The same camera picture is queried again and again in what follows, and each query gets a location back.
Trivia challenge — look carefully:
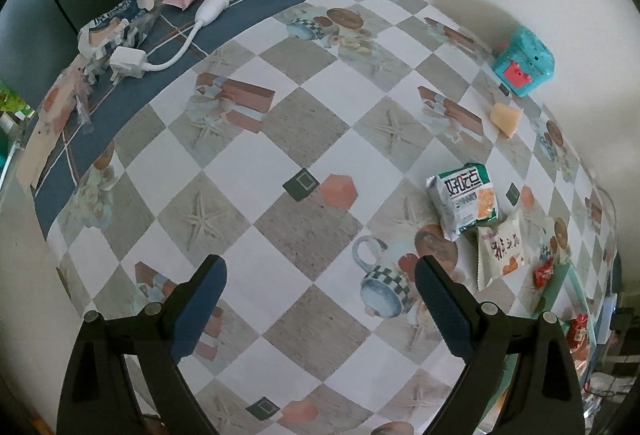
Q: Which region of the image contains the beige orange snack packet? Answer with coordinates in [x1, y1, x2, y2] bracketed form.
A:
[475, 210, 531, 292]

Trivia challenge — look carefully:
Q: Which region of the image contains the small red candy packet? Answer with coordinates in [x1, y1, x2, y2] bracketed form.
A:
[532, 260, 556, 290]

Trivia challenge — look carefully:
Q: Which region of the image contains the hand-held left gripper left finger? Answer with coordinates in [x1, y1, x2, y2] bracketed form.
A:
[57, 254, 229, 435]

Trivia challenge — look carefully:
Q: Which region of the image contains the teal shallow cardboard tray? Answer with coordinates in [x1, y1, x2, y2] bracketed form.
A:
[532, 260, 621, 421]

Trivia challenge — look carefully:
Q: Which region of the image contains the yellow cheese-shaped piece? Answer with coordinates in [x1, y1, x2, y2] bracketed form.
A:
[489, 102, 525, 138]

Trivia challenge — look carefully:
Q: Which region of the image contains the teal cube toy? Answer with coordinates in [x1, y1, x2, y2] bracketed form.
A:
[492, 25, 556, 97]

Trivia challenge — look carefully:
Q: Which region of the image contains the green white snack packet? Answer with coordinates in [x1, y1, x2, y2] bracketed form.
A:
[426, 163, 501, 242]

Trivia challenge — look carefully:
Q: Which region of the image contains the crumpled blue white wrapper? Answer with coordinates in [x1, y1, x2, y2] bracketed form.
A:
[77, 0, 164, 62]

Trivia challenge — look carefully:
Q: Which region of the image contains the clear plastic wrapper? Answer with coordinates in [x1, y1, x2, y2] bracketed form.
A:
[74, 80, 97, 136]

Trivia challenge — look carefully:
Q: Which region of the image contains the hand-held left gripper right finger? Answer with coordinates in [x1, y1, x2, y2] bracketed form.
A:
[416, 254, 586, 435]

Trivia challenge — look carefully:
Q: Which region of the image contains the red cartoon snack packet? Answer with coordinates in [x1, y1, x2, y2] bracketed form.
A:
[566, 314, 594, 368]

